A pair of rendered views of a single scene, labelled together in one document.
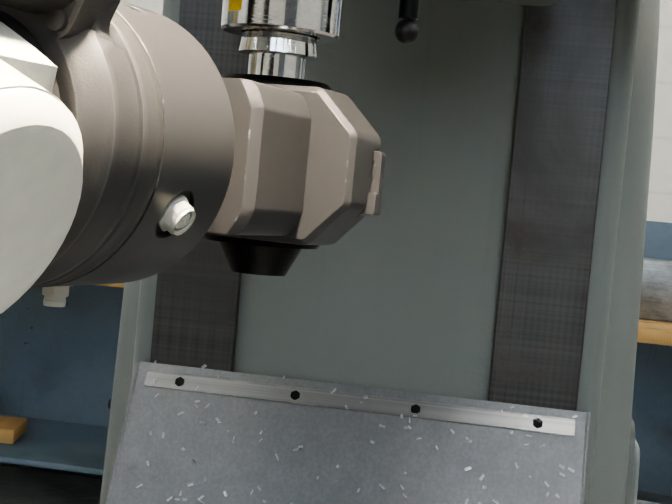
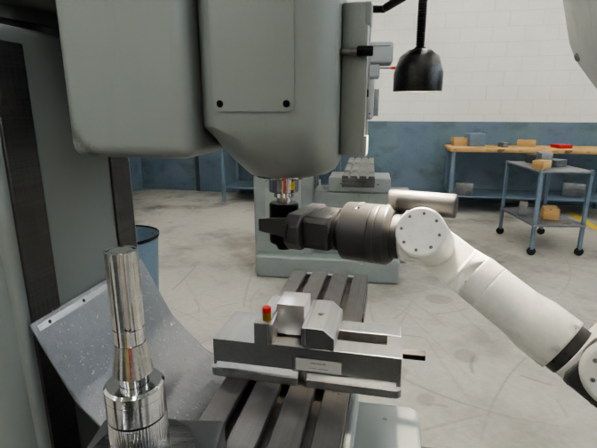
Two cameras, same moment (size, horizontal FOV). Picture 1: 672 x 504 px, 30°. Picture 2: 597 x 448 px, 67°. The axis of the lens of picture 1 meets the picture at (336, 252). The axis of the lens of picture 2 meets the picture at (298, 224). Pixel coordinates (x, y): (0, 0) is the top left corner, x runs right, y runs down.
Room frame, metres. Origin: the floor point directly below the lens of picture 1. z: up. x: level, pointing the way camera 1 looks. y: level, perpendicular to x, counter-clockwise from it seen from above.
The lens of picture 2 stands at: (0.43, 0.74, 1.41)
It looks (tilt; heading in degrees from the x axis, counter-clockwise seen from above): 15 degrees down; 274
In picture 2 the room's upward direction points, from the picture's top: straight up
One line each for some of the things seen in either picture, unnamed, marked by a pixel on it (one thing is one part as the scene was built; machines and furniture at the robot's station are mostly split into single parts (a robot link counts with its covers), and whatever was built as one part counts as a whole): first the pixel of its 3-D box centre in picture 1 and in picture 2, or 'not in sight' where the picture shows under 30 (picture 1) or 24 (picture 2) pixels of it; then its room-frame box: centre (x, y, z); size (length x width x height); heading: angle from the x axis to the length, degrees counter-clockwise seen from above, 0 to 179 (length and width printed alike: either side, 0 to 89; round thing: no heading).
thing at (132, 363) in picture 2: not in sight; (127, 317); (0.59, 0.42, 1.25); 0.03 x 0.03 x 0.11
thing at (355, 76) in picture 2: not in sight; (355, 83); (0.39, 0.05, 1.45); 0.04 x 0.04 x 0.21; 82
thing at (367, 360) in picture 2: not in sight; (309, 339); (0.46, -0.04, 0.98); 0.35 x 0.15 x 0.11; 171
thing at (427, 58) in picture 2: not in sight; (418, 69); (0.30, 0.02, 1.46); 0.07 x 0.07 x 0.06
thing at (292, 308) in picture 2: not in sight; (294, 312); (0.49, -0.04, 1.03); 0.06 x 0.05 x 0.06; 81
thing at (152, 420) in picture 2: not in sight; (139, 422); (0.59, 0.42, 1.16); 0.05 x 0.05 x 0.06
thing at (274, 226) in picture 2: not in sight; (274, 227); (0.51, 0.06, 1.23); 0.06 x 0.02 x 0.03; 157
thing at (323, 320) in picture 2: not in sight; (322, 323); (0.44, -0.04, 1.02); 0.12 x 0.06 x 0.04; 81
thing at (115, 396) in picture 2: not in sight; (134, 386); (0.59, 0.42, 1.19); 0.05 x 0.05 x 0.01
